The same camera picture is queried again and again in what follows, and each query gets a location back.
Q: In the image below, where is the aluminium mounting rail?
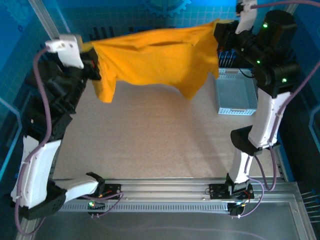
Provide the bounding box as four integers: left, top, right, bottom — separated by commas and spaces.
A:
59, 177, 301, 201

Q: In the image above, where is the small black controller board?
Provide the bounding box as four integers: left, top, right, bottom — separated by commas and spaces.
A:
87, 199, 106, 211
228, 202, 247, 217

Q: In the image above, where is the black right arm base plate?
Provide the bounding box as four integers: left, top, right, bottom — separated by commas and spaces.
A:
208, 183, 255, 200

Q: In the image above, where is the light blue perforated basket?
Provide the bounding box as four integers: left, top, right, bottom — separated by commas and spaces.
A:
214, 68, 259, 116

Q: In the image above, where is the yellow t-shirt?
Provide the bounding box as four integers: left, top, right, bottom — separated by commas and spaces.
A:
83, 18, 221, 104

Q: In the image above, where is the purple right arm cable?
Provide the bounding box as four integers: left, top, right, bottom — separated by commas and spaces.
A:
231, 0, 320, 219

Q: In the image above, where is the grey metal front panel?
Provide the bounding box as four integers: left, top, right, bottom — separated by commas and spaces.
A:
14, 194, 317, 240

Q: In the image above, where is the aluminium frame post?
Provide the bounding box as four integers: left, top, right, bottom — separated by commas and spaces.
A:
27, 0, 63, 41
281, 0, 301, 18

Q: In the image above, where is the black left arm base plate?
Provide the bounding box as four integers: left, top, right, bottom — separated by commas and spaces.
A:
94, 183, 122, 200

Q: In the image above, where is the grey slotted cable duct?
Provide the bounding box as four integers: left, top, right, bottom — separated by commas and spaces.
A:
59, 202, 231, 214

